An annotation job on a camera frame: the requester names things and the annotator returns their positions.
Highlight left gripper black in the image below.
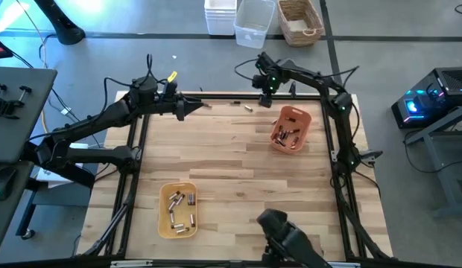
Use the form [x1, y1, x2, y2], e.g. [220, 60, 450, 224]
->
[156, 81, 206, 122]

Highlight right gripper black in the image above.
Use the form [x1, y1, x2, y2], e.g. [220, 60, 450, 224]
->
[251, 51, 283, 109]

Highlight orange plastic bin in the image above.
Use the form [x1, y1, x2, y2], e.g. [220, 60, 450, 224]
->
[269, 105, 313, 155]

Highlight yellow plastic bin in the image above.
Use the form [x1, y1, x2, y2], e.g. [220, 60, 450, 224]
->
[157, 181, 199, 240]

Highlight clear plastic storage bin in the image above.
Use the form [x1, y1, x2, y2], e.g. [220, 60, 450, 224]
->
[233, 0, 276, 50]

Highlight woven wicker basket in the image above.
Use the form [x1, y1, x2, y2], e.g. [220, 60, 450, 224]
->
[276, 0, 326, 48]

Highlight white stacked plastic bins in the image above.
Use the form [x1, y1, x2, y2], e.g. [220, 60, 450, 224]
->
[203, 0, 238, 36]

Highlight black bulky jointed device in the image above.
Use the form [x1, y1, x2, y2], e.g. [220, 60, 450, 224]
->
[256, 208, 333, 268]

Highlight white printed booklet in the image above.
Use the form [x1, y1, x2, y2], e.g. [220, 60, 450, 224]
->
[36, 143, 89, 183]

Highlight black stand base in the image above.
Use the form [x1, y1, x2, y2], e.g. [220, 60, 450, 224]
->
[33, 0, 86, 46]

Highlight black desk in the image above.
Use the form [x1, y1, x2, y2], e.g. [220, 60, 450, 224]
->
[0, 66, 97, 256]

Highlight black computer tower with lights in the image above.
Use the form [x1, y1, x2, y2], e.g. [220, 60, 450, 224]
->
[390, 66, 462, 130]

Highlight black clamp with knobs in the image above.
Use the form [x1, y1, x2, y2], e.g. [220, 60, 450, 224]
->
[0, 83, 34, 121]

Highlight black device with red light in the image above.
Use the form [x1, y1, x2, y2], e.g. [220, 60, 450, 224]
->
[0, 34, 15, 60]

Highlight black computer mouse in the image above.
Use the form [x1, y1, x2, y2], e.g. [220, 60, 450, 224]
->
[0, 167, 18, 202]

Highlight black aluminium table frame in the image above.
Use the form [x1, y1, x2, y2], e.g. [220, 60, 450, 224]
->
[80, 92, 394, 268]

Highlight small grey black bracket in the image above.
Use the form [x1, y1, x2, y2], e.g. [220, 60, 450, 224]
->
[358, 149, 385, 164]

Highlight yellow cable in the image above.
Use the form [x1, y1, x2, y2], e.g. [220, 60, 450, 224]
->
[14, 0, 57, 143]

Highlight silver metal bracket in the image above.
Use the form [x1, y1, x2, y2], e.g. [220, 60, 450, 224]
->
[110, 260, 154, 268]
[318, 261, 361, 268]

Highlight grey metal desk frame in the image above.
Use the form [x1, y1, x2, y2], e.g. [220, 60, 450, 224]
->
[403, 102, 462, 220]

